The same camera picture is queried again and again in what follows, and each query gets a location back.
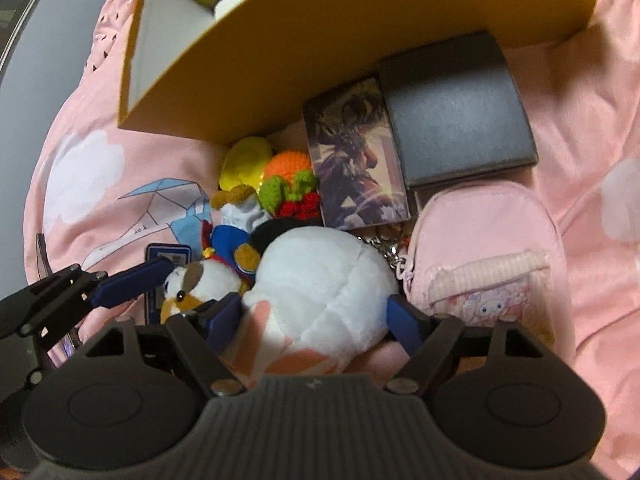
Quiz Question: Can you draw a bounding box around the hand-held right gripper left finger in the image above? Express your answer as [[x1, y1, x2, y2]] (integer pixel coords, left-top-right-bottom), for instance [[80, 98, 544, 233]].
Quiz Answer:
[[86, 293, 247, 397]]

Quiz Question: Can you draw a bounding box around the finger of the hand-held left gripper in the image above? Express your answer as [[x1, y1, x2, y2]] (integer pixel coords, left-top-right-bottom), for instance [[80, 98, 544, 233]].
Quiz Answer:
[[0, 256, 175, 339]]

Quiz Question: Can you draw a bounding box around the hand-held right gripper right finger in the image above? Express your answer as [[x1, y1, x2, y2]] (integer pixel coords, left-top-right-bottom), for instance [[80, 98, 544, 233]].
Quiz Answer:
[[387, 294, 547, 394]]

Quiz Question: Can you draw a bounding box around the white round plush toy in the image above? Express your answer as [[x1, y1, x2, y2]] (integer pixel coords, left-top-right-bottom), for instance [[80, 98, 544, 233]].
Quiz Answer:
[[220, 225, 402, 377]]

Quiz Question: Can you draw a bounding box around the illustrated card box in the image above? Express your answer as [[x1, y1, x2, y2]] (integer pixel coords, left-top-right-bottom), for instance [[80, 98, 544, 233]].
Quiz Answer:
[[302, 77, 419, 231]]

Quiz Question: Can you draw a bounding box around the dark box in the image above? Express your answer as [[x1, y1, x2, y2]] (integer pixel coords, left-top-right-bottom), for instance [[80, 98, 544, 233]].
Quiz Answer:
[[377, 31, 540, 191]]

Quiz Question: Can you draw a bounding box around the orange cardboard box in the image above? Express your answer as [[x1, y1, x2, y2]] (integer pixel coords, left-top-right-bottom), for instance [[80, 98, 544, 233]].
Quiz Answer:
[[117, 0, 609, 147]]

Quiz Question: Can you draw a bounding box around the small brown white plush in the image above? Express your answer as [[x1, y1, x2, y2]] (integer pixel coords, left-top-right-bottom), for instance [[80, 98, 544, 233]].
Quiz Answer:
[[160, 259, 247, 326]]

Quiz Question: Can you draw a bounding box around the dark blue card pack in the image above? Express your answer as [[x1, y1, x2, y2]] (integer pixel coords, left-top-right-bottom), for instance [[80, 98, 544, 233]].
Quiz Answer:
[[145, 242, 194, 326]]

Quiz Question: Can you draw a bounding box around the duck plush in blue outfit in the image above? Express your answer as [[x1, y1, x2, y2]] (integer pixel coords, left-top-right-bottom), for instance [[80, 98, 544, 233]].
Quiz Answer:
[[200, 185, 274, 287]]

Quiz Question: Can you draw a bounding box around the pink mini backpack pouch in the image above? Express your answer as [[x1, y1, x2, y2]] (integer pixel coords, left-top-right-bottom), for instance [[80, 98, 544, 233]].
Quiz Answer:
[[400, 182, 571, 361]]

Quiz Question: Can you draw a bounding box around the crocheted orange fruit charm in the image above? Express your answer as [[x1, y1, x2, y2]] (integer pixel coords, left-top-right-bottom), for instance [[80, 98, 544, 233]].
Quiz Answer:
[[257, 150, 324, 221]]

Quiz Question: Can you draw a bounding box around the yellow plastic toy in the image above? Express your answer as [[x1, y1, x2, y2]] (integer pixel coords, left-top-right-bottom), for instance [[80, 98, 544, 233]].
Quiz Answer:
[[219, 136, 275, 195]]

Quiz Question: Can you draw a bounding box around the pink printed bedsheet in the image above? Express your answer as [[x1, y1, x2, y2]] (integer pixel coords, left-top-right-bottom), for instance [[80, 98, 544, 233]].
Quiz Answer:
[[22, 0, 640, 477]]

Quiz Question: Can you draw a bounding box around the white small box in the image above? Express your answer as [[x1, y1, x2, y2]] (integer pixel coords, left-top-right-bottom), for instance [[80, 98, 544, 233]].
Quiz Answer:
[[214, 0, 264, 20]]

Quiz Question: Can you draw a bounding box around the metal keychain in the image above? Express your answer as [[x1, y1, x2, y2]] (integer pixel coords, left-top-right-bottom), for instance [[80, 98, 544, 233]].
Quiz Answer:
[[370, 224, 417, 281]]

